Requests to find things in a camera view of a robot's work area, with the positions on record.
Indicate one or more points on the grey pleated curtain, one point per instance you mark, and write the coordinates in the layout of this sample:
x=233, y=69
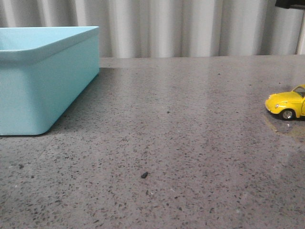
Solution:
x=170, y=28

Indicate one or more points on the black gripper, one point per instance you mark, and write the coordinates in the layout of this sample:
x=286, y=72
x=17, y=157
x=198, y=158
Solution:
x=290, y=4

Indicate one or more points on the light blue plastic box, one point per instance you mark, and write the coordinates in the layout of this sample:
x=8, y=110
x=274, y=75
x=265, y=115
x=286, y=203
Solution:
x=42, y=71

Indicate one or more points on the yellow toy beetle car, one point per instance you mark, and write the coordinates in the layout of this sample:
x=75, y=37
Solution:
x=287, y=105

